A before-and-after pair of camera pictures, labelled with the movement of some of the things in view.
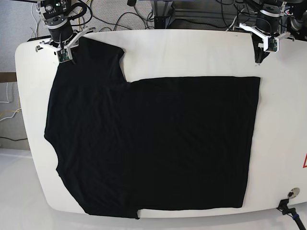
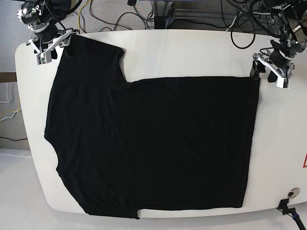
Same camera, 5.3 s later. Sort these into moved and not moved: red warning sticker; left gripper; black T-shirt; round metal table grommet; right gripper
Moved: left gripper; right gripper
Not moved: black T-shirt; red warning sticker; round metal table grommet
